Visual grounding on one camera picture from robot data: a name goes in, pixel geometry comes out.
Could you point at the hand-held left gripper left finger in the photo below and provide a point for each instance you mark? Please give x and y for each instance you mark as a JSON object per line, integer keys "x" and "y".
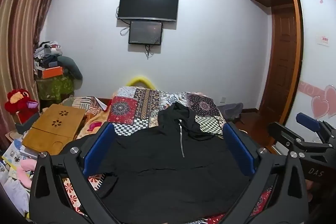
{"x": 98, "y": 150}

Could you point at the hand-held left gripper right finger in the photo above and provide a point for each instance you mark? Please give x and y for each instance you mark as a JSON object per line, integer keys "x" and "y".
{"x": 239, "y": 150}

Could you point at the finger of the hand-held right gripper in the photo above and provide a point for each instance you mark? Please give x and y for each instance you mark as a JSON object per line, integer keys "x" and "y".
{"x": 281, "y": 132}
{"x": 308, "y": 120}

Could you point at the black zip hoodie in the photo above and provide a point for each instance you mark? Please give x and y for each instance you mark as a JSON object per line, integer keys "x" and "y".
{"x": 168, "y": 161}

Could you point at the person's right hand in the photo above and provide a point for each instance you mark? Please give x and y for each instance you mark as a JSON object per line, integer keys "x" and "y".
{"x": 310, "y": 187}

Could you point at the orange fleece blanket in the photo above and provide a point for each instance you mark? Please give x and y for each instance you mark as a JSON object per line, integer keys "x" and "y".
{"x": 82, "y": 133}

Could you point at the small pink object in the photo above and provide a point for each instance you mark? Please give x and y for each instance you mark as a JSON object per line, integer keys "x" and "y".
{"x": 95, "y": 126}

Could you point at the wooden lap table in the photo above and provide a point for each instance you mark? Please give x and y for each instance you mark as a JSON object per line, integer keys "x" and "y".
{"x": 50, "y": 132}

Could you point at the patchwork patterned blanket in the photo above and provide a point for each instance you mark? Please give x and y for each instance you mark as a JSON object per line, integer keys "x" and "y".
{"x": 136, "y": 108}

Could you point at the wooden wardrobe with door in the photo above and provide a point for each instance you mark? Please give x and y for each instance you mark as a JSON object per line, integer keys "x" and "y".
{"x": 282, "y": 61}

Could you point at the heart print wardrobe door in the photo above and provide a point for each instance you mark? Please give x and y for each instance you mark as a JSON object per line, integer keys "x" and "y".
{"x": 317, "y": 56}

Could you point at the pink cloth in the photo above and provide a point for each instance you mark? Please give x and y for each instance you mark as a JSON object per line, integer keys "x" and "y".
{"x": 25, "y": 169}

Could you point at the grey box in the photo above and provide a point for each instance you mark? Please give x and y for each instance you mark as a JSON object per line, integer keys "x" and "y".
{"x": 25, "y": 124}

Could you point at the yellow hoop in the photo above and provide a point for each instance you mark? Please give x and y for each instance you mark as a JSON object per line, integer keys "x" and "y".
{"x": 139, "y": 80}

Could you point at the pile of magazines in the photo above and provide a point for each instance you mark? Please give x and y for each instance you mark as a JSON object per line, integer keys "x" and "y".
{"x": 13, "y": 153}

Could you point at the grey-green pillow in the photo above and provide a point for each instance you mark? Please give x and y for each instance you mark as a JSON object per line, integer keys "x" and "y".
{"x": 69, "y": 66}

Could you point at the orange box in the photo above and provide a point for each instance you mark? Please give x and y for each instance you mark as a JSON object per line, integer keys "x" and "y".
{"x": 52, "y": 72}

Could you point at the red plush toy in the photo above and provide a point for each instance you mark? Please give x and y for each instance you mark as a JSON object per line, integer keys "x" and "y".
{"x": 19, "y": 103}

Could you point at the white plastic bag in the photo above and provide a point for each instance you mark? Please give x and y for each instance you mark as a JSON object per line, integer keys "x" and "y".
{"x": 15, "y": 195}

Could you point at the pile of clutter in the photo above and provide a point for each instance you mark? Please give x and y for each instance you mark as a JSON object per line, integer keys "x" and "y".
{"x": 47, "y": 53}

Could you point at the striped brown curtain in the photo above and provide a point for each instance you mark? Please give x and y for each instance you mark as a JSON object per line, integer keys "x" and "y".
{"x": 18, "y": 29}

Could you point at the wall socket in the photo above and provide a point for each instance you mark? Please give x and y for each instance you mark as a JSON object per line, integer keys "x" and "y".
{"x": 223, "y": 99}

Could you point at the small wall monitor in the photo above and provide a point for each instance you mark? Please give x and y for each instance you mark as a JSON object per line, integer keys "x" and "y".
{"x": 145, "y": 32}

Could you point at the large wall television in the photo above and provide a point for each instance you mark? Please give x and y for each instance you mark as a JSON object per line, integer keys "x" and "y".
{"x": 148, "y": 5}

